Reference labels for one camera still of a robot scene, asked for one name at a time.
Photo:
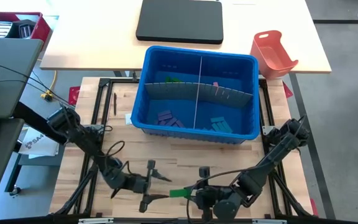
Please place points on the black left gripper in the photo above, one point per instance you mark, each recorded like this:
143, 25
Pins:
134, 183

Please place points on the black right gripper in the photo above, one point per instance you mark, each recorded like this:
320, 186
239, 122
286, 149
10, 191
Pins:
213, 197

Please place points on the green wooden block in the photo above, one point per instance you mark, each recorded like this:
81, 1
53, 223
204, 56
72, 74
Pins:
177, 80
180, 193
169, 80

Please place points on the teal wooden block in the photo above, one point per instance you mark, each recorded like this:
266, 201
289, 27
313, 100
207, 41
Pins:
217, 119
217, 127
225, 126
207, 128

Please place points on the teal foam blocks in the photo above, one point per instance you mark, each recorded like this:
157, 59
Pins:
164, 113

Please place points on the large blue plastic bin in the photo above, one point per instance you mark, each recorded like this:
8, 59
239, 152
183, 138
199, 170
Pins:
247, 130

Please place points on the long grey slotted divider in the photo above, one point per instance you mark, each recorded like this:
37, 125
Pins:
172, 91

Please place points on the short grey slotted divider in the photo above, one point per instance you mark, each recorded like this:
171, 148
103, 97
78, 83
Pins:
198, 71

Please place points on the orange plastic basket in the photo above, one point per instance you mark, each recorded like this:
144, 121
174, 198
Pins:
272, 56

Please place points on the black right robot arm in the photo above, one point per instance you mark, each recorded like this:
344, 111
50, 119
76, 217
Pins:
278, 149

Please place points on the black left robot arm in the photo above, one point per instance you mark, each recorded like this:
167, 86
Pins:
85, 140

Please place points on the white printed paper sheet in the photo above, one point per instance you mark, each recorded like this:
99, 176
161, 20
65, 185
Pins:
39, 144

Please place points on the black support beam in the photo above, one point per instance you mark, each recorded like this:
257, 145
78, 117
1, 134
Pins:
33, 122

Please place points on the light wooden table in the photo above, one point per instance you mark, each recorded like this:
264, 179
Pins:
89, 37

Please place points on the black rectangular pad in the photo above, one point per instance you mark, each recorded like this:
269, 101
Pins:
179, 20

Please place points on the red plastic crate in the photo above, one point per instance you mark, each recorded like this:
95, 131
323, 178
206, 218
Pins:
40, 29

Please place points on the black toaster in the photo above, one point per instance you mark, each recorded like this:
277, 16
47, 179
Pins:
25, 29

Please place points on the silver ribbed metal appliance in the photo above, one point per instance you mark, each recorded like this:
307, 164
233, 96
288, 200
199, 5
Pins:
2, 29

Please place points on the silver aluminium bracket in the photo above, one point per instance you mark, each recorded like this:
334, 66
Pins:
269, 221
95, 221

